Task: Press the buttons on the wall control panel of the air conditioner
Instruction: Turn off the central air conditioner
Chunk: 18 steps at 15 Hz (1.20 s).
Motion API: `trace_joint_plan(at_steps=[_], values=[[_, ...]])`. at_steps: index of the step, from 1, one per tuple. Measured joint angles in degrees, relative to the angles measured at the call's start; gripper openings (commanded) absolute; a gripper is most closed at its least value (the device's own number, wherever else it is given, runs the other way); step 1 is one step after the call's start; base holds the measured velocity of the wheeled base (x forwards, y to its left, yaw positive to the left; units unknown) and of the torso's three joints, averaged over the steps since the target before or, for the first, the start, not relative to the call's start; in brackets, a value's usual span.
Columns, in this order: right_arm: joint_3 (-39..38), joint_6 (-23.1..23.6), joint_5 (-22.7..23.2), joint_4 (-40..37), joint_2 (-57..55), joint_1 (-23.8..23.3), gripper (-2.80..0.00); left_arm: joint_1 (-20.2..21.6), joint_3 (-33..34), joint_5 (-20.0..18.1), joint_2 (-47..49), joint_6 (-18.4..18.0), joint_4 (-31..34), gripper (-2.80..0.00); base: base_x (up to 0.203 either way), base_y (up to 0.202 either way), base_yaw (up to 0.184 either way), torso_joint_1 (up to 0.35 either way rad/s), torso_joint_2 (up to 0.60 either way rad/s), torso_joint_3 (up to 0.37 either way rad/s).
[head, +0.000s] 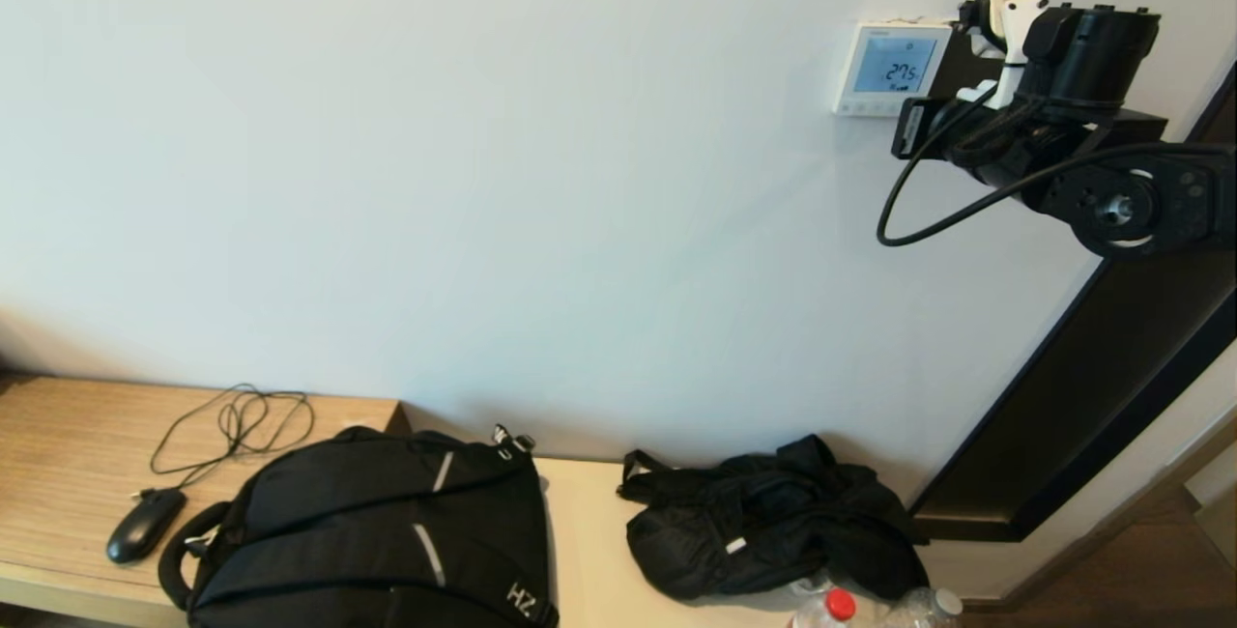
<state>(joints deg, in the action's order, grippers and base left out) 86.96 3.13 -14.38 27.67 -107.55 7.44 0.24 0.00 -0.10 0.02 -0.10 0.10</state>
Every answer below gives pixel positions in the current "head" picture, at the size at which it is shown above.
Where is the white wall thermostat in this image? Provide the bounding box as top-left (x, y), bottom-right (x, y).
top-left (831, 22), bottom-right (954, 118)

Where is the large black backpack HZ print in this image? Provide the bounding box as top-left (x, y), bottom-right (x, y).
top-left (158, 425), bottom-right (560, 628)

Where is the black wall switch panel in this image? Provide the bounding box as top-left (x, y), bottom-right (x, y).
top-left (942, 29), bottom-right (1006, 100)

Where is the cream low cabinet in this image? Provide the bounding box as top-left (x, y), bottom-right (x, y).
top-left (536, 457), bottom-right (967, 628)

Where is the black computer mouse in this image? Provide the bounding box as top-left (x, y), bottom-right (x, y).
top-left (106, 488), bottom-right (187, 566)

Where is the thin black mouse cable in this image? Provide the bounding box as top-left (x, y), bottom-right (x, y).
top-left (130, 385), bottom-right (316, 503)

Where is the crumpled black fabric bag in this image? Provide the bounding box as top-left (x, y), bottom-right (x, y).
top-left (617, 433), bottom-right (929, 602)

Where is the white cap clear bottle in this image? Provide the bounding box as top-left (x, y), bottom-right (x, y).
top-left (875, 585), bottom-right (964, 628)

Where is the red cap water bottle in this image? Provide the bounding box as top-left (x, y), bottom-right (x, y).
top-left (788, 586), bottom-right (859, 628)

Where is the light wooden desk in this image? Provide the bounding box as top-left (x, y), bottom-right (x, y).
top-left (0, 375), bottom-right (412, 628)

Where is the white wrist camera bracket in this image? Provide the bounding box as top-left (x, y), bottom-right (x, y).
top-left (959, 0), bottom-right (1050, 112)

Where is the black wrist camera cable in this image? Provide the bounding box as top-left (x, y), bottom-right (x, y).
top-left (876, 87), bottom-right (1237, 248)

